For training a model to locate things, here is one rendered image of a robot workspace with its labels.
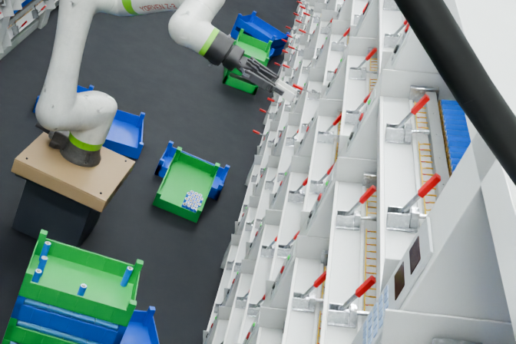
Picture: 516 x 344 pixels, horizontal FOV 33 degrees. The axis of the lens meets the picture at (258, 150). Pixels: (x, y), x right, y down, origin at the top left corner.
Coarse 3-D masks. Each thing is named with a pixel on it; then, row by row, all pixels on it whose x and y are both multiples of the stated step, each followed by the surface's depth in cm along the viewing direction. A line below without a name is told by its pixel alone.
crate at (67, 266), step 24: (48, 240) 243; (48, 264) 242; (72, 264) 246; (96, 264) 247; (120, 264) 247; (24, 288) 226; (48, 288) 226; (72, 288) 237; (96, 288) 241; (120, 288) 245; (96, 312) 230; (120, 312) 231
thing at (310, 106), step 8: (312, 72) 301; (320, 72) 301; (312, 80) 302; (320, 80) 302; (312, 88) 296; (320, 88) 297; (320, 96) 291; (304, 104) 284; (312, 104) 284; (304, 112) 278; (312, 112) 278; (304, 120) 272; (296, 144) 247
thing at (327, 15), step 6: (324, 12) 363; (330, 12) 363; (324, 18) 365; (330, 18) 364; (324, 24) 362; (330, 24) 362; (324, 30) 350; (318, 36) 347; (324, 36) 347; (318, 42) 340; (318, 48) 327; (318, 54) 326; (312, 60) 310; (312, 66) 311
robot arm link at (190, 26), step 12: (192, 0) 253; (180, 12) 251; (192, 12) 251; (204, 12) 253; (168, 24) 254; (180, 24) 250; (192, 24) 250; (204, 24) 252; (180, 36) 251; (192, 36) 251; (204, 36) 251; (192, 48) 254; (204, 48) 252
